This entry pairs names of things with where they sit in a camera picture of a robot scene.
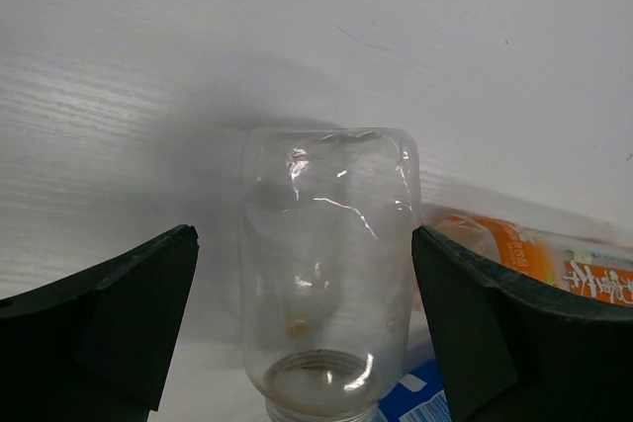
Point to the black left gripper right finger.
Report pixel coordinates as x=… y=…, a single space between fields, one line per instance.
x=511 y=348

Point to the blue label clear bottle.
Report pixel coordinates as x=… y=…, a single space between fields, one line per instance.
x=418 y=397

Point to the clear jar with silver rim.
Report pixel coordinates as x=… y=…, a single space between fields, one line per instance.
x=327 y=282

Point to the long orange label bottle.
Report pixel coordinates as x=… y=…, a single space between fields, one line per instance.
x=587 y=267

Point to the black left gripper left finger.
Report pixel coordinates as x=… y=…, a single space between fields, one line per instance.
x=97 y=345

